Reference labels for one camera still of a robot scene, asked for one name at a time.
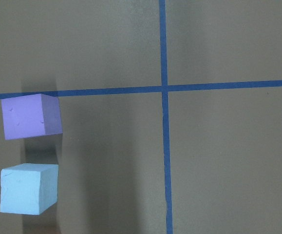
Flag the light blue foam block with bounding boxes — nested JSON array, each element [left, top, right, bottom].
[[0, 163, 58, 215]]

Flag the purple foam block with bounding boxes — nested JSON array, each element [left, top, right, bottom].
[[1, 94, 63, 140]]

